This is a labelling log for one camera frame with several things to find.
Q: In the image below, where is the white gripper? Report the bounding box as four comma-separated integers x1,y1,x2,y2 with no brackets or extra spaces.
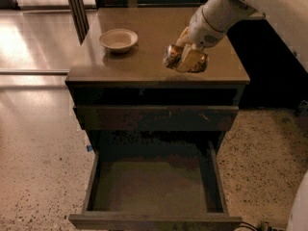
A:
175,7,226,73

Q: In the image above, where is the crushed orange soda can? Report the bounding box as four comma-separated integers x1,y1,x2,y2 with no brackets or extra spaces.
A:
162,42,210,74

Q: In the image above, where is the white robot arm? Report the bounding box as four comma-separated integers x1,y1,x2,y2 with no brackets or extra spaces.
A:
176,0,308,71

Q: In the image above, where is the grey drawer cabinet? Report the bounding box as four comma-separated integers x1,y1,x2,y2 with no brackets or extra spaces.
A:
65,8,249,149

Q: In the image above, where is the closed grey top drawer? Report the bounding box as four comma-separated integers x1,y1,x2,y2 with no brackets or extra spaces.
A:
74,105,239,132

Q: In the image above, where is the open grey middle drawer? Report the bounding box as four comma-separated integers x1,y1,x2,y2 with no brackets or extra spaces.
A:
69,141,243,231

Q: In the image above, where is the beige paper bowl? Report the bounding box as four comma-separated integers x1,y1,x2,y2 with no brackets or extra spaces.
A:
99,29,139,53

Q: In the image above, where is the blue tape piece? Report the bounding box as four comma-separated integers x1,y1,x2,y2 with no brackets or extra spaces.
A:
86,145,93,152

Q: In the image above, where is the dark window frame post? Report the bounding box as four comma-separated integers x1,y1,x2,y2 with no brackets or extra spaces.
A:
67,0,90,43

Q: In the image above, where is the black floor cable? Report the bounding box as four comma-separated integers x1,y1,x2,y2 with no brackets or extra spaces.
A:
235,220,287,231

